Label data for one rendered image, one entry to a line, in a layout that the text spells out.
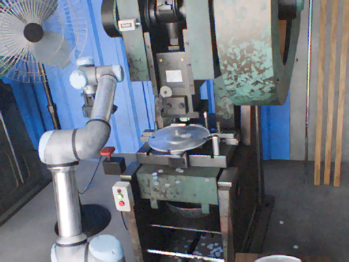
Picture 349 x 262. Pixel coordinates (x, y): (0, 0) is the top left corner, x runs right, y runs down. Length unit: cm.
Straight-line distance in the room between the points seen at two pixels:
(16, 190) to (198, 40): 204
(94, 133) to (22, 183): 194
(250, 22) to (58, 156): 78
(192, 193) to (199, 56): 62
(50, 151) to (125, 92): 199
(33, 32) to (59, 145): 94
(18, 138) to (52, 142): 182
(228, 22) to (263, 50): 15
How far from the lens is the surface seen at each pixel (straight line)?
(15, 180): 342
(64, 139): 156
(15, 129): 337
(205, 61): 187
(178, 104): 199
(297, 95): 323
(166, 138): 204
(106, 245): 160
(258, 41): 152
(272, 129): 331
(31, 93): 403
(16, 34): 244
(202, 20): 184
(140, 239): 225
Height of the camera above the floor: 163
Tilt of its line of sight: 27 degrees down
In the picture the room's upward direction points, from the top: 10 degrees counter-clockwise
